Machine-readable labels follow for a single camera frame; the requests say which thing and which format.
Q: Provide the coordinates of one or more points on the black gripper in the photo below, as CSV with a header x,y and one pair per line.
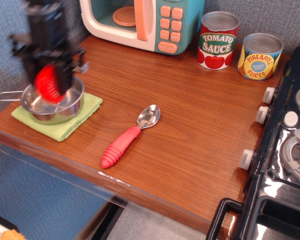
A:
x,y
47,44

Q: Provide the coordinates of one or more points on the red toy tomato half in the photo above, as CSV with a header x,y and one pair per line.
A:
x,y
46,84

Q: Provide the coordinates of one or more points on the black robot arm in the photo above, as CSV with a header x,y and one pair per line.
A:
x,y
42,5

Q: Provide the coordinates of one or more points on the stainless steel pan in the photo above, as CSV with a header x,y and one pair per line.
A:
x,y
48,113

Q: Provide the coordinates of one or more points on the tomato sauce can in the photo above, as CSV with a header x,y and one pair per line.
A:
x,y
217,38

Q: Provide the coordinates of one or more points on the green folded cloth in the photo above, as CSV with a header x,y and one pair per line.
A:
x,y
60,131

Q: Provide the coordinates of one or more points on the teal toy microwave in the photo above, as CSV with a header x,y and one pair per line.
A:
x,y
161,26

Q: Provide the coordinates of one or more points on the orange fuzzy object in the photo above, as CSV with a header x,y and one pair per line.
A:
x,y
12,235

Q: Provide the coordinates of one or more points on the pineapple slices can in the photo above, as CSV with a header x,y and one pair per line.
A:
x,y
259,56

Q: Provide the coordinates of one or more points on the black toy stove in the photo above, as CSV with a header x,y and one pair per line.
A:
x,y
270,209

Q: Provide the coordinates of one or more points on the spoon with red handle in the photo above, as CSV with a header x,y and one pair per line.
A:
x,y
146,119

